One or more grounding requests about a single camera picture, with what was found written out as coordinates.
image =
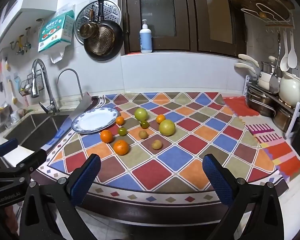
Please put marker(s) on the yellow dish brush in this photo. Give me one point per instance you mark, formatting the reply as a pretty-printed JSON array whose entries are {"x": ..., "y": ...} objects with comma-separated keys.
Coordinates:
[{"x": 14, "y": 98}]

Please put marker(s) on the red striped mat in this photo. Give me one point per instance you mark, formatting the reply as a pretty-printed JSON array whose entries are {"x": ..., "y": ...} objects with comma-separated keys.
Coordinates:
[{"x": 282, "y": 152}]

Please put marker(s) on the stainless steel pot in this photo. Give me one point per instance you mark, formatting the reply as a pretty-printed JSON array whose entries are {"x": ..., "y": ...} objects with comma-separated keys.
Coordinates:
[
  {"x": 283, "y": 118},
  {"x": 258, "y": 103}
]

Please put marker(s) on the white metal dish rack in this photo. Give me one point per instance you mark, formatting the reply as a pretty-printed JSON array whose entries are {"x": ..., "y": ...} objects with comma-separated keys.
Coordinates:
[{"x": 296, "y": 115}]

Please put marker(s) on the round wooden cutting board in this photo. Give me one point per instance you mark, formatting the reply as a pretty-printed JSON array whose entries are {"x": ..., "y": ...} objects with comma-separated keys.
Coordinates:
[{"x": 250, "y": 1}]

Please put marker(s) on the small brown round fruit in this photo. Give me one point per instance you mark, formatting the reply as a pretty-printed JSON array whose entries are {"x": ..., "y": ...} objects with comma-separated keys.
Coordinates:
[
  {"x": 143, "y": 134},
  {"x": 156, "y": 144}
]

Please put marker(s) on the metal ladle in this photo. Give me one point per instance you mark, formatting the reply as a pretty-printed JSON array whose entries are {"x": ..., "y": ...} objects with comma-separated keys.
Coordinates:
[{"x": 273, "y": 82}]

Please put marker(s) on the brass perforated colander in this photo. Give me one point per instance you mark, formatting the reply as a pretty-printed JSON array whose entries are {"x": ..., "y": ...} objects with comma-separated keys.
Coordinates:
[{"x": 100, "y": 42}]

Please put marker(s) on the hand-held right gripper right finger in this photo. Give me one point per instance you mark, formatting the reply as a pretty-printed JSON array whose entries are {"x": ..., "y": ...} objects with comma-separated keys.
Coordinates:
[{"x": 220, "y": 180}]

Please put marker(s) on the round metal steamer plate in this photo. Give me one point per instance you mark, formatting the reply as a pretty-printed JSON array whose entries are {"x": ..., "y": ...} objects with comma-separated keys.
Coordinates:
[{"x": 112, "y": 12}]

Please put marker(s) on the blue patterned white plate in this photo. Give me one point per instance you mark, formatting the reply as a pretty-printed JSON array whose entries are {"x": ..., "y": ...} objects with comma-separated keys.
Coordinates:
[{"x": 95, "y": 121}]

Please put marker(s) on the blue white pump bottle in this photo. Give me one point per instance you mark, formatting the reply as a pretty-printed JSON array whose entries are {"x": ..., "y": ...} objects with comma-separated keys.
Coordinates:
[{"x": 145, "y": 40}]

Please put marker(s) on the dark wooden framed window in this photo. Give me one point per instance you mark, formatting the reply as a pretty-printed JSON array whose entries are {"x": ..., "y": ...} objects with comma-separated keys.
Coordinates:
[{"x": 185, "y": 17}]

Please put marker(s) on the black frying pan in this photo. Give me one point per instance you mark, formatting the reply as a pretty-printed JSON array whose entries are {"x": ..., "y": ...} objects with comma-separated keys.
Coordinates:
[{"x": 118, "y": 37}]

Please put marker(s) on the green tissue box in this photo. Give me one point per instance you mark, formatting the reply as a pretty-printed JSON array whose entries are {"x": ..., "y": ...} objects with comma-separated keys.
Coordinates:
[{"x": 55, "y": 32}]

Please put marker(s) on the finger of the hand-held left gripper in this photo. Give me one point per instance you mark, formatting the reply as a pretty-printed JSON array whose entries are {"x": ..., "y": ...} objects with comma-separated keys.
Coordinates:
[
  {"x": 36, "y": 158},
  {"x": 7, "y": 145}
]

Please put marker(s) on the colourful diamond pattern mat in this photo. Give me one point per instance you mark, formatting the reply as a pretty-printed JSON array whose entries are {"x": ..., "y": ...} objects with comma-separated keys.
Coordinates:
[{"x": 165, "y": 170}]

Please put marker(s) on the chrome pull-down kitchen faucet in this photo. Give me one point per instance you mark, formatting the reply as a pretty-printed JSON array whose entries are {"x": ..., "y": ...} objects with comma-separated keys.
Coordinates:
[{"x": 50, "y": 92}]

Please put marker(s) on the small brass saucepan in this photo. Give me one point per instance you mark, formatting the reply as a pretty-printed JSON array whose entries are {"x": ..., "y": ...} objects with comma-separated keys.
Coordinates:
[{"x": 88, "y": 30}]

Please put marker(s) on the white ceramic pitcher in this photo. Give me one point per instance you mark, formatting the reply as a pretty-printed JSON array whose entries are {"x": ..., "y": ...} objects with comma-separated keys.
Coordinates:
[{"x": 290, "y": 90}]

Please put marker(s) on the slim gooseneck faucet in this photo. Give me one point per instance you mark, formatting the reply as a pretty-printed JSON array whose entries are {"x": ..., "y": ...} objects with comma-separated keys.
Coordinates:
[{"x": 78, "y": 82}]

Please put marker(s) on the stainless steel sink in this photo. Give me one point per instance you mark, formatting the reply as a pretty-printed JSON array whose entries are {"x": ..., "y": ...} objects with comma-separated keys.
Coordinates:
[{"x": 32, "y": 127}]

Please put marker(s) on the small orange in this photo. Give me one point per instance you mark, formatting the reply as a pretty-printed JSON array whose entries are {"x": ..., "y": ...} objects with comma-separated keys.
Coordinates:
[
  {"x": 160, "y": 119},
  {"x": 120, "y": 120}
]

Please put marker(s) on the large orange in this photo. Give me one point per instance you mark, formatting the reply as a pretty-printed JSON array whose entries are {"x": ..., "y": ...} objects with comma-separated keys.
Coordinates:
[
  {"x": 121, "y": 147},
  {"x": 106, "y": 136}
]

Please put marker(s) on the stacked white bowls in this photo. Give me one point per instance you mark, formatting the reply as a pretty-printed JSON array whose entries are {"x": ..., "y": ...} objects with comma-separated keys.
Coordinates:
[{"x": 263, "y": 81}]

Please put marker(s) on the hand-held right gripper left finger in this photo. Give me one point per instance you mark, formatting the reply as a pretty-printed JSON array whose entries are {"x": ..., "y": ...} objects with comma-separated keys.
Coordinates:
[{"x": 87, "y": 177}]

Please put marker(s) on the white plastic spoon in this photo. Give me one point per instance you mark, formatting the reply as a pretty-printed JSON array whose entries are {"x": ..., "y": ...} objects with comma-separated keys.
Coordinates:
[
  {"x": 284, "y": 63},
  {"x": 292, "y": 58}
]

